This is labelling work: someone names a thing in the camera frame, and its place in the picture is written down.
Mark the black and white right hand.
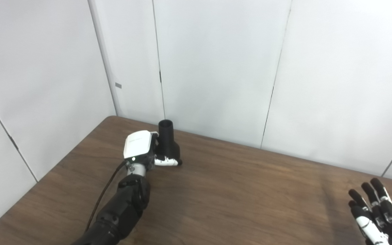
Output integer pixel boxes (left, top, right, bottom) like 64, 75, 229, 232
348, 178, 392, 245

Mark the black and white left hand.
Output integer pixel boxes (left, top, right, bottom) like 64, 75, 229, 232
124, 130, 183, 168

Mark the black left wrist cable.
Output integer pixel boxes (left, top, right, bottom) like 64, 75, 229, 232
84, 161, 130, 233

